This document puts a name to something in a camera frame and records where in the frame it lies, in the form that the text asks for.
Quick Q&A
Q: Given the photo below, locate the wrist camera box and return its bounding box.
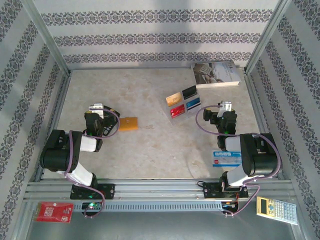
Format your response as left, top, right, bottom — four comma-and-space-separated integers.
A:
88, 102, 106, 120
216, 101, 233, 118

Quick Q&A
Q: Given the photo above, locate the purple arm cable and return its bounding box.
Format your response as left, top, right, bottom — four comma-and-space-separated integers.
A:
195, 104, 282, 218
63, 106, 121, 219

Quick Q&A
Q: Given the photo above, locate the grey slotted cable duct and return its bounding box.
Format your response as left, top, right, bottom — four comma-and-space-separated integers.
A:
73, 201, 224, 213

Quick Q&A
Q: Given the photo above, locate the aluminium mounting rail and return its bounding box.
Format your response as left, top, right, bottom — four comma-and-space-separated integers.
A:
23, 178, 295, 201

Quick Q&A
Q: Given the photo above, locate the red flat packet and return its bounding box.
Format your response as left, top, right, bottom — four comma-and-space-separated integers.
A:
33, 201, 75, 223

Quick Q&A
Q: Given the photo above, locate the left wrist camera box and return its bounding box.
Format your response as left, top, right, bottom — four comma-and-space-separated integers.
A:
88, 102, 106, 120

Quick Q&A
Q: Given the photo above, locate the black credit card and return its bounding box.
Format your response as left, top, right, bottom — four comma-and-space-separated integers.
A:
181, 85, 198, 100

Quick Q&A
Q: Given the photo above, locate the blue and white card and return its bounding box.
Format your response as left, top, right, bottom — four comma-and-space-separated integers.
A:
211, 149, 243, 168

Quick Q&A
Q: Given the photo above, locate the white paperback book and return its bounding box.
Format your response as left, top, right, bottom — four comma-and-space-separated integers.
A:
191, 61, 243, 90

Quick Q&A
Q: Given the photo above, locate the tan leather card holder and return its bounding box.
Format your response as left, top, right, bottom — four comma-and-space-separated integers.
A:
118, 116, 139, 132

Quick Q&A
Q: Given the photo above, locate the small controller circuit board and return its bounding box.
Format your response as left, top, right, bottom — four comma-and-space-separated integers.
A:
82, 201, 103, 211
221, 201, 239, 210

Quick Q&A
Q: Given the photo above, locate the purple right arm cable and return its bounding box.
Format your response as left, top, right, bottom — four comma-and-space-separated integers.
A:
195, 104, 282, 218

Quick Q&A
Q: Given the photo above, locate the aluminium frame post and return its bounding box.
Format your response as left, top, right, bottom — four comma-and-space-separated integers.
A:
244, 0, 293, 75
21, 0, 72, 76

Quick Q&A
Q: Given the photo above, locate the beige scientific calculator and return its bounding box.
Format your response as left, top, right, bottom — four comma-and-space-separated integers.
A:
255, 196, 298, 226

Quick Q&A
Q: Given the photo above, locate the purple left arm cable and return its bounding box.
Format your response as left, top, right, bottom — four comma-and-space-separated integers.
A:
63, 106, 121, 219

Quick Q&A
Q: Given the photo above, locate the gold credit card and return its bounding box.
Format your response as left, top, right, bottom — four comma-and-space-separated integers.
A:
165, 91, 183, 107

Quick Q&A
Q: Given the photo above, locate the clear acrylic card stand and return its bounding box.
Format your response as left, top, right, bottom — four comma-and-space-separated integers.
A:
165, 84, 203, 121

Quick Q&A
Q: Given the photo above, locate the blue white credit card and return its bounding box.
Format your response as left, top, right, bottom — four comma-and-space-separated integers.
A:
185, 97, 202, 112

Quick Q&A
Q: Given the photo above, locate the aluminium side rail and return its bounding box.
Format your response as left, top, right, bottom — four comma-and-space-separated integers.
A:
242, 67, 286, 181
34, 71, 72, 182

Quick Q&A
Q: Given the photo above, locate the red credit card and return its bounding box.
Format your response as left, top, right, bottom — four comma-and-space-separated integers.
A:
170, 104, 186, 119

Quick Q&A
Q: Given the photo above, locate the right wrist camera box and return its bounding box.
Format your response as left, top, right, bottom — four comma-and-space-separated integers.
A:
216, 101, 233, 118

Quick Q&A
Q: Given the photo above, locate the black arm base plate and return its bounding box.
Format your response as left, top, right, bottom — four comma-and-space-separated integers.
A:
202, 181, 250, 200
69, 183, 116, 200

